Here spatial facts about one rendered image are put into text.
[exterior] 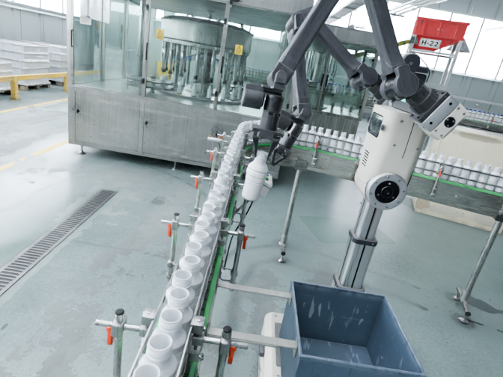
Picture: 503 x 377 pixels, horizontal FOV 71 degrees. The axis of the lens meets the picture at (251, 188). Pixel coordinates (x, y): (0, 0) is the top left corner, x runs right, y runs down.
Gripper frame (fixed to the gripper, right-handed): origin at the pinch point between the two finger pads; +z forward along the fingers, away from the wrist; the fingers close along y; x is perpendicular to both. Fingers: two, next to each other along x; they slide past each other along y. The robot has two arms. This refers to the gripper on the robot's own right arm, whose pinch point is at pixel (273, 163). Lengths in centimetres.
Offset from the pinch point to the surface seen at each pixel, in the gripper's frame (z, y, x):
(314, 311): 25, 51, 29
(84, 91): 109, -301, -203
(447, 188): -24, -99, 134
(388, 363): 20, 66, 50
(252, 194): 3.5, 39.0, -6.8
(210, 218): 8, 59, -17
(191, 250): 9, 77, -18
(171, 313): 9, 98, -17
